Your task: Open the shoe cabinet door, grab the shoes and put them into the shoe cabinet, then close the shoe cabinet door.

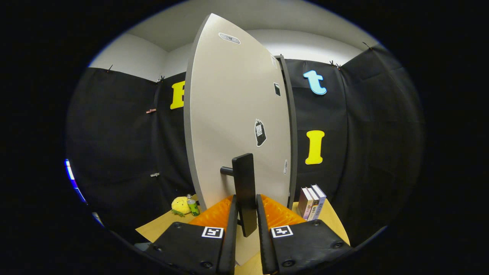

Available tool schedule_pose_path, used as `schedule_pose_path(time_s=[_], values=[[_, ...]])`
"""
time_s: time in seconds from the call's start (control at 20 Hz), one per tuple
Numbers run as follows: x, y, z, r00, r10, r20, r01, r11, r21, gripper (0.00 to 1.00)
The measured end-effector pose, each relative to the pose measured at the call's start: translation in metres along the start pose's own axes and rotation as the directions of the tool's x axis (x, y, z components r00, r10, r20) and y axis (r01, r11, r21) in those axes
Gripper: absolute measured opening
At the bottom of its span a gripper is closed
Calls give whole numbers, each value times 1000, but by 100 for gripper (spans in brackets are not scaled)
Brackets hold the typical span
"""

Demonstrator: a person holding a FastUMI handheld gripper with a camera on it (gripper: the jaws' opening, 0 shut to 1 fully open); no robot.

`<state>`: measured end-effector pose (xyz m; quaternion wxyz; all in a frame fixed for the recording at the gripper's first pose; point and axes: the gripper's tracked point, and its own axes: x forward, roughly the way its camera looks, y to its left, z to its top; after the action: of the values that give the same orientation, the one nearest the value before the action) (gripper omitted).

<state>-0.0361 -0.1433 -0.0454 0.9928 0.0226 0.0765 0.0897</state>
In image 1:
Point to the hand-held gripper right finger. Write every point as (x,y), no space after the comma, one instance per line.
(263,236)

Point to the green drink bottle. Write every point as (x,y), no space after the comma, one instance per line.
(193,207)

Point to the white spined book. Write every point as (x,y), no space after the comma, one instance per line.
(314,206)

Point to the black backdrop cloth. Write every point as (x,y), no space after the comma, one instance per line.
(114,152)

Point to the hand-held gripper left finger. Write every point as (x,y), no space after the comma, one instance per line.
(231,236)

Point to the yellow pineapple plush toy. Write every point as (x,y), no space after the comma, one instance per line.
(180,206)

